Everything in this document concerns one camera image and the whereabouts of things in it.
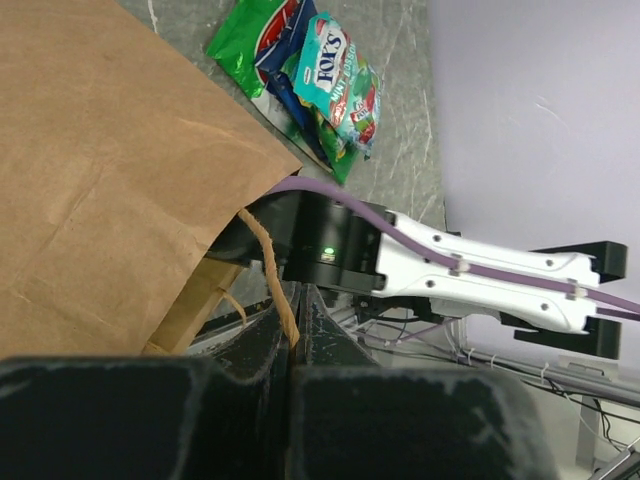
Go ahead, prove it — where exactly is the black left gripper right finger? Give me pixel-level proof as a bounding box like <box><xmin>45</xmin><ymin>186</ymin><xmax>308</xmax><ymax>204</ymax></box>
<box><xmin>289</xmin><ymin>282</ymin><xmax>559</xmax><ymax>480</ymax></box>

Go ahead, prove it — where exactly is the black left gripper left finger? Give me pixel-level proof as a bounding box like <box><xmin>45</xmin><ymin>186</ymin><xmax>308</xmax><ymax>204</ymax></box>
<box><xmin>1</xmin><ymin>308</ymin><xmax>289</xmax><ymax>479</ymax></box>

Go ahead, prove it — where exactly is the green snack packet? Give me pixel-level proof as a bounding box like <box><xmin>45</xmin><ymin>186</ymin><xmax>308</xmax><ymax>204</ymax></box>
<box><xmin>300</xmin><ymin>99</ymin><xmax>359</xmax><ymax>184</ymax></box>

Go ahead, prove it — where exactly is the brown paper bag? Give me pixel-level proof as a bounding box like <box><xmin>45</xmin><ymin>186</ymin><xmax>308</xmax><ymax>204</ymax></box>
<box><xmin>1</xmin><ymin>1</ymin><xmax>300</xmax><ymax>357</ymax></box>

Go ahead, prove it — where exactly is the teal Fox's mint candy bag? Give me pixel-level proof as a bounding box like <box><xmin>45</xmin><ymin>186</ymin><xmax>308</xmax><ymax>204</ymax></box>
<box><xmin>293</xmin><ymin>12</ymin><xmax>383</xmax><ymax>157</ymax></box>

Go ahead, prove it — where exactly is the blue salt vinegar chips bag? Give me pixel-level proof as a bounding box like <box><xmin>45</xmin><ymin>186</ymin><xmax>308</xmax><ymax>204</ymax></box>
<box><xmin>254</xmin><ymin>1</ymin><xmax>324</xmax><ymax>158</ymax></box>

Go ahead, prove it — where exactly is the green cassava chips bag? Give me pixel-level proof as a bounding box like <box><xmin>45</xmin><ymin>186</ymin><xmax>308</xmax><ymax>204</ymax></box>
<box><xmin>206</xmin><ymin>0</ymin><xmax>341</xmax><ymax>184</ymax></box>

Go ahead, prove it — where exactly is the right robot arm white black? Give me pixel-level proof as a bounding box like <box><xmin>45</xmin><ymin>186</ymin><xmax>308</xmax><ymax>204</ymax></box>
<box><xmin>249</xmin><ymin>191</ymin><xmax>627</xmax><ymax>360</ymax></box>

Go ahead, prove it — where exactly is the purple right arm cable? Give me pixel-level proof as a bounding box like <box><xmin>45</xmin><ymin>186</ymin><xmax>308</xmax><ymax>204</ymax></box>
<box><xmin>267</xmin><ymin>175</ymin><xmax>640</xmax><ymax>316</ymax></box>

